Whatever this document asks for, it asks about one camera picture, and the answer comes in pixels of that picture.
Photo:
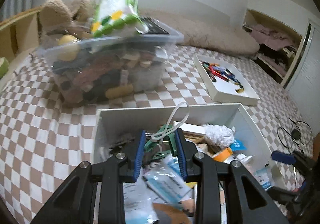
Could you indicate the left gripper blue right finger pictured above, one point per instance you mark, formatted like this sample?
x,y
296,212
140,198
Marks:
x,y
245,199

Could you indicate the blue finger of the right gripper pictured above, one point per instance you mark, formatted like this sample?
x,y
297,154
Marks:
x,y
283,157
280,195

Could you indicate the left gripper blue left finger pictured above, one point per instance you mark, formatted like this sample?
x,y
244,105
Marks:
x,y
74,199

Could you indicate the white blue medicine sachet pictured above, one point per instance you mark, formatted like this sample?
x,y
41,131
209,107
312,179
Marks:
x,y
166,183

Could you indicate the green clip with cord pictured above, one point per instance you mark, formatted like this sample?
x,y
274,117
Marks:
x,y
168,130

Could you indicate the sachet at box right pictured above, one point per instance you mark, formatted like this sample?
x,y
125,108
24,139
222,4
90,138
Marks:
x,y
263,177

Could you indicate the orange capped film roll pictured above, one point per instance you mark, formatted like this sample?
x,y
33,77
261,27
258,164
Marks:
x,y
225,155

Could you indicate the blue foil sachet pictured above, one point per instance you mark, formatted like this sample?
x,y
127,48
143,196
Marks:
x,y
237,145

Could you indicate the white shoes cardboard box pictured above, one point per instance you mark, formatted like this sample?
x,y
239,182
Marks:
x,y
119,146

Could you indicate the white crumpled cloth ball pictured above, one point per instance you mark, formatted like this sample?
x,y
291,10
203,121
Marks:
x,y
219,135

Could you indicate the white louvered door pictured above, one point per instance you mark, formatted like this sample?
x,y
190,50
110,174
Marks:
x,y
303,88

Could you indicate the panda cork coaster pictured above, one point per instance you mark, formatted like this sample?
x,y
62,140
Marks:
x,y
168,215

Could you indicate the shallow white tray box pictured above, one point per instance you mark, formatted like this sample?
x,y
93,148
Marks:
x,y
224,82

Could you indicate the closet shelf with clothes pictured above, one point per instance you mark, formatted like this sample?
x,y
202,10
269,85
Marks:
x,y
280,46

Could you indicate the clear plastic storage bin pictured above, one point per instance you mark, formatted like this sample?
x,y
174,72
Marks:
x,y
111,67

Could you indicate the brown folded duvet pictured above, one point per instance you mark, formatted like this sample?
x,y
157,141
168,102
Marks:
x,y
212,36

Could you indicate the green avocado plush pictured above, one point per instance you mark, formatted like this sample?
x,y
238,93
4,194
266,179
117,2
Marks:
x,y
4,66

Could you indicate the yellow ball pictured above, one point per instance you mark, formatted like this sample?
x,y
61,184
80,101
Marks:
x,y
69,48

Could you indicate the wooden headboard shelf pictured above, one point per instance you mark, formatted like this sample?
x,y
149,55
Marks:
x,y
19,38

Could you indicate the beige plush bunny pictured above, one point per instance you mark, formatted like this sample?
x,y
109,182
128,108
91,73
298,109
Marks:
x,y
73,17

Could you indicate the green white wipes pack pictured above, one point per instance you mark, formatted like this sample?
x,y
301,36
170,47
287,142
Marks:
x,y
117,18

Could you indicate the black charger with cable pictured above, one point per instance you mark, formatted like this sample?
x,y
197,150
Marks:
x,y
301,134

